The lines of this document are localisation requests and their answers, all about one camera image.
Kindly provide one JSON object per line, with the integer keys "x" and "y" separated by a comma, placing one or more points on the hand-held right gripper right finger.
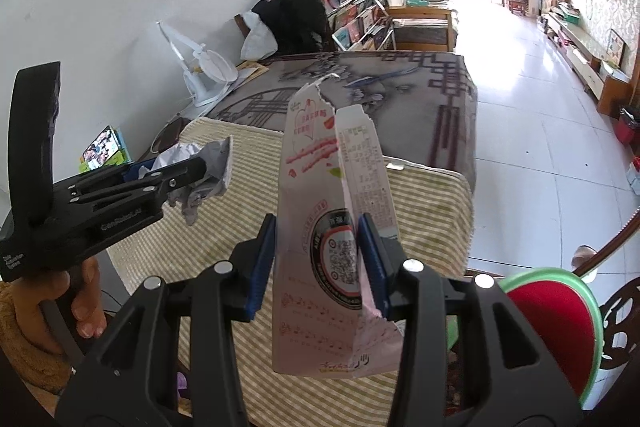
{"x": 372, "y": 264}

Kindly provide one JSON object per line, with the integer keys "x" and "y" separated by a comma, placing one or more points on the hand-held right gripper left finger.
{"x": 262, "y": 267}

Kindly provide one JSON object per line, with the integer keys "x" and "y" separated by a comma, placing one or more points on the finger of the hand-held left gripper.
{"x": 137, "y": 172}
{"x": 175, "y": 174}

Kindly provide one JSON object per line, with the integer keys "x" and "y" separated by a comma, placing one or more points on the white blue paper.
{"x": 215, "y": 157}

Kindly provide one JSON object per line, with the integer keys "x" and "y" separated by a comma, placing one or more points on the red trash bin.
{"x": 627, "y": 127}

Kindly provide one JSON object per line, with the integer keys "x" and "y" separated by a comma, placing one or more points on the person's left hand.
{"x": 87, "y": 297}

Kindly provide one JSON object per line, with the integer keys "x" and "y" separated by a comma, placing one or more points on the green yellow box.
{"x": 125, "y": 152}

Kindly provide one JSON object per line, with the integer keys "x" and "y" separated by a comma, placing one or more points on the colourful picture box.
{"x": 101, "y": 149}

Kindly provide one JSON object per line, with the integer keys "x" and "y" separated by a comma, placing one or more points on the yellow striped mat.
{"x": 250, "y": 187}

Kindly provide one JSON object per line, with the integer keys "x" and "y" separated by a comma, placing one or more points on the white desk fan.
{"x": 207, "y": 72}

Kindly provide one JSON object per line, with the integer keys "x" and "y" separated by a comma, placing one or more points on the yellow book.
{"x": 252, "y": 69}

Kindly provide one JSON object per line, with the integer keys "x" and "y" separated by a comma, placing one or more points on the white plastic bag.
{"x": 257, "y": 39}

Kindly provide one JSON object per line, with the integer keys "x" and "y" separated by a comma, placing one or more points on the grey patterned table cloth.
{"x": 400, "y": 107}

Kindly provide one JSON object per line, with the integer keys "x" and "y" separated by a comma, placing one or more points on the brown wooden chair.
{"x": 241, "y": 23}

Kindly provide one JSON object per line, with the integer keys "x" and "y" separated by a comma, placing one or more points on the red green round stool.
{"x": 550, "y": 332}

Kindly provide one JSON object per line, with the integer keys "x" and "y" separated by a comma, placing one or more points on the black jacket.
{"x": 295, "y": 19}

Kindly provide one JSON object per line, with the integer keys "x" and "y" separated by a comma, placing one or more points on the pink slipper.
{"x": 582, "y": 254}

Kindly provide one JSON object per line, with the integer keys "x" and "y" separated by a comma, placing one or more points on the book display rack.
{"x": 357, "y": 19}

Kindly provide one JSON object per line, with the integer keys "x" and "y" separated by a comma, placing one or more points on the wooden sofa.
{"x": 420, "y": 24}

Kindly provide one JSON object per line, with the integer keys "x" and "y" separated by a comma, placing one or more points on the carved dark wooden chair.
{"x": 620, "y": 327}

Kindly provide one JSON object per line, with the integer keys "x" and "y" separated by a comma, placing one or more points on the teal toy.
{"x": 416, "y": 0}

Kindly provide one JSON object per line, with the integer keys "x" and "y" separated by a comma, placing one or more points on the small wooden chair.
{"x": 515, "y": 4}

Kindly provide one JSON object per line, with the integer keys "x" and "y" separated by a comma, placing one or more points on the long television cabinet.
{"x": 580, "y": 52}

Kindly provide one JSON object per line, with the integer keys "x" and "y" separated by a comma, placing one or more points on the small framed picture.
{"x": 616, "y": 48}

